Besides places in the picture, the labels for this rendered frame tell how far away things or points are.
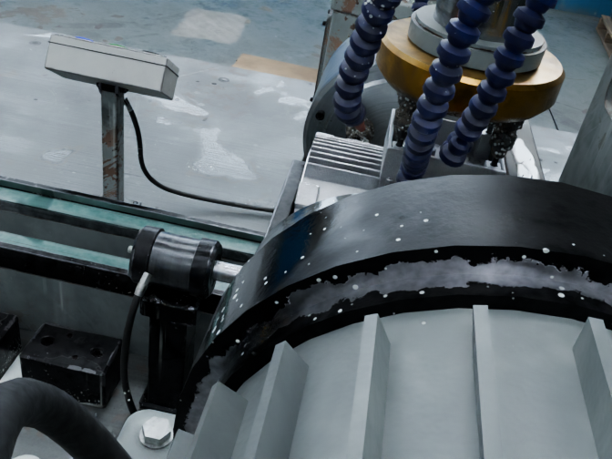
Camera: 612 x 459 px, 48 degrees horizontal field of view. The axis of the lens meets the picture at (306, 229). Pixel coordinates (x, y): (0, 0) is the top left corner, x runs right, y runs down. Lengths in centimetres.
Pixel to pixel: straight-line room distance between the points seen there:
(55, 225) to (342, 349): 82
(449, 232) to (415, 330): 3
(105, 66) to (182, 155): 36
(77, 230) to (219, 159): 44
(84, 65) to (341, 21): 41
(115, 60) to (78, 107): 48
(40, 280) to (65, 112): 64
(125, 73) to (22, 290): 33
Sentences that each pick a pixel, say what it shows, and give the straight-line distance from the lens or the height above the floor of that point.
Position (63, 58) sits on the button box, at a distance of 103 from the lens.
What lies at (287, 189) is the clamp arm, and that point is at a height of 103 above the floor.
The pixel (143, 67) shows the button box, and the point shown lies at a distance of 100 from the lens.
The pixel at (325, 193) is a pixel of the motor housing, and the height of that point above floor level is 108.
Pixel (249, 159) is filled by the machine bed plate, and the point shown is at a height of 80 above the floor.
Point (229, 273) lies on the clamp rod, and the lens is 68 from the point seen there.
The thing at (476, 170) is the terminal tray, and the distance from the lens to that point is 70.
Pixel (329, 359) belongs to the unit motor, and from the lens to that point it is 16.
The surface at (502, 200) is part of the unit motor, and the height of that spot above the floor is 137.
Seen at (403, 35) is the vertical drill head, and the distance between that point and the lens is 69.
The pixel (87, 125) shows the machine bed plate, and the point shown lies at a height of 80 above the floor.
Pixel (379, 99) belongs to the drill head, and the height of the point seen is 111.
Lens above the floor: 145
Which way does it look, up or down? 34 degrees down
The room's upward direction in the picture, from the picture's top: 10 degrees clockwise
